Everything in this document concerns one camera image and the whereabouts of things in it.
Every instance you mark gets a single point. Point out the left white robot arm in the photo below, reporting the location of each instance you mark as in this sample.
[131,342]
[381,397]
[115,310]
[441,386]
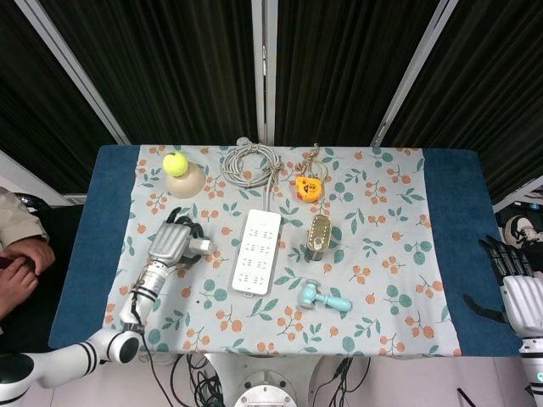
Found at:
[63,358]

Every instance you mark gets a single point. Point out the white and black sneaker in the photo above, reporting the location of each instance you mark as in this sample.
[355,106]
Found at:
[522,226]

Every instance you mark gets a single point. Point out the beige upturned bowl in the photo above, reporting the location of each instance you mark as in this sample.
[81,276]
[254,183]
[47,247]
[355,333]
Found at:
[186,186]

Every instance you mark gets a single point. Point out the orange tape measure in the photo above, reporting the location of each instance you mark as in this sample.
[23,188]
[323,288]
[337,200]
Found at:
[308,188]

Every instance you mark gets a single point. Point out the yellow tennis ball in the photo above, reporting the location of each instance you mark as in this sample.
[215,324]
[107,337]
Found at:
[175,164]

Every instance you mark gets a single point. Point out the black curtain panel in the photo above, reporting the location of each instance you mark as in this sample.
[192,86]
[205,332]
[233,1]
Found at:
[25,106]
[488,93]
[169,72]
[339,72]

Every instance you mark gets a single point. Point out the black chair armrest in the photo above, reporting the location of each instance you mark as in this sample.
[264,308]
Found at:
[36,201]

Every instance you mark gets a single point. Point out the floral grey tablecloth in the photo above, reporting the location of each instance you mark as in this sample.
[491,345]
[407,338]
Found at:
[382,254]

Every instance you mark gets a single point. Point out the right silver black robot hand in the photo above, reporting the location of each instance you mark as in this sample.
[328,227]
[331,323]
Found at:
[524,305]

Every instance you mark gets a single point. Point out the grey metal frame post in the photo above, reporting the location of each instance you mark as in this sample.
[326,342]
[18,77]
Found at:
[411,72]
[72,72]
[264,63]

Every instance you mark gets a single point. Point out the seated person in beige jacket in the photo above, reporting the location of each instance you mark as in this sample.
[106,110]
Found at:
[17,229]

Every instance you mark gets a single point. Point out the blue table cover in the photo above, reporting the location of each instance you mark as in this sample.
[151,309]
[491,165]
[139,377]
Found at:
[106,220]

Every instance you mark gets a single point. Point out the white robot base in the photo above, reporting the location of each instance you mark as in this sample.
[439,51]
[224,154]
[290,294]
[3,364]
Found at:
[265,394]

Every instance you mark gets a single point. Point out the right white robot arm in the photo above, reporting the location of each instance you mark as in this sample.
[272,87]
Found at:
[533,369]

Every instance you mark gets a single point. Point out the white power strip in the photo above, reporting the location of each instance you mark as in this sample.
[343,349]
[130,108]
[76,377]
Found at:
[256,254]

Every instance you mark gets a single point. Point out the white charger plug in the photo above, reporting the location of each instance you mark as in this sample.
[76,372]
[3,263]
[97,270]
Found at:
[203,246]

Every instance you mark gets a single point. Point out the light blue toy hammer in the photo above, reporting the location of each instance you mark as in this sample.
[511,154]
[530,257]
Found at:
[309,297]

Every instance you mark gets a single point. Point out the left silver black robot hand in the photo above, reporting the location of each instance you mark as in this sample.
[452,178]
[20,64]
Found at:
[169,243]

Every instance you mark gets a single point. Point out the gold metal tin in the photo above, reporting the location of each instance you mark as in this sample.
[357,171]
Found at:
[319,233]

